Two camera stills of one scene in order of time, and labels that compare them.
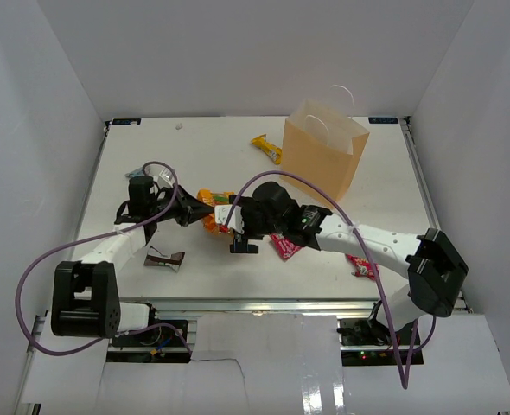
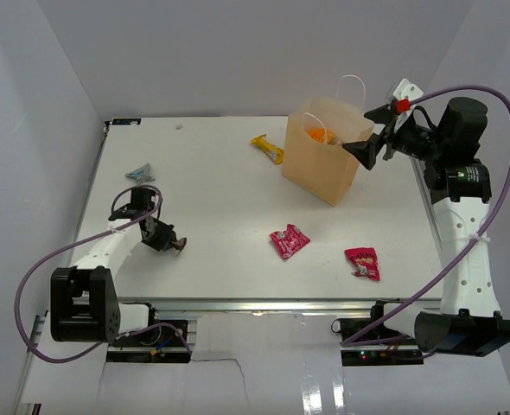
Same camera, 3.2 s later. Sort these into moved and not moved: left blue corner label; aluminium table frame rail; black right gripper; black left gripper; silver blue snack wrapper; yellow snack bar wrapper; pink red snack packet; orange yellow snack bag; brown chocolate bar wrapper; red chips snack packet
Moved: black right gripper; orange yellow snack bag; brown chocolate bar wrapper; black left gripper
Not moved: silver blue snack wrapper; left blue corner label; aluminium table frame rail; pink red snack packet; yellow snack bar wrapper; red chips snack packet
